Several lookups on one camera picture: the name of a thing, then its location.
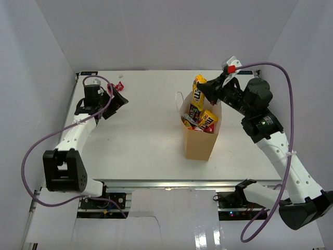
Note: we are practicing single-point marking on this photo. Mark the yellow M&M's packet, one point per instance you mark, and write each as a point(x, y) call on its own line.
point(197, 95)
point(207, 119)

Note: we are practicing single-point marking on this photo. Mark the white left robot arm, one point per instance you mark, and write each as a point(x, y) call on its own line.
point(63, 167)

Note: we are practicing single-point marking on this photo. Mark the grey Himalaya candy packet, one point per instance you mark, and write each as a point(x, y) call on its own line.
point(188, 122)

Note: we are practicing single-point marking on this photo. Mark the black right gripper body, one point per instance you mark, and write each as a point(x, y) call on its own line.
point(231, 95)

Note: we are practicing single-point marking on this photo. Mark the dark label table corner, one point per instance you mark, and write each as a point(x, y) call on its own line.
point(245, 72)
point(88, 73)

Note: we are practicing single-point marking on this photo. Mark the dark label right table corner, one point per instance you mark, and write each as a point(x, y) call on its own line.
point(245, 72)

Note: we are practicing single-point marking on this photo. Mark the orange Skittles snack bag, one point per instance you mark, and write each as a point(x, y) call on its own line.
point(195, 128)

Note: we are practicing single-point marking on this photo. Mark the dark label left table corner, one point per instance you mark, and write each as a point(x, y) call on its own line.
point(88, 73)

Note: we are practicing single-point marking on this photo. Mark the aluminium front rail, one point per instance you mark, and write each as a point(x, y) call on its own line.
point(170, 183)

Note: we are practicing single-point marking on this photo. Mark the brown paper bag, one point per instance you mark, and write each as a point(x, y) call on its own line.
point(197, 145)

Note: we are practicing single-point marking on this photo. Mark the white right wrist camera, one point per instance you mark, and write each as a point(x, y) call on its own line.
point(230, 68)

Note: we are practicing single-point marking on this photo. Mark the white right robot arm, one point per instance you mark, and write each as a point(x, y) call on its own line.
point(306, 200)

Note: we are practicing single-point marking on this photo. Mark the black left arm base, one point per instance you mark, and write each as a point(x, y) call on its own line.
point(91, 204)

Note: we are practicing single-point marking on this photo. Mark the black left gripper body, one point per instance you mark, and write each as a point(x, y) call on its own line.
point(104, 101)

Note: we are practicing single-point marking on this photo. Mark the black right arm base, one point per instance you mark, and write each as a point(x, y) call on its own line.
point(230, 200)

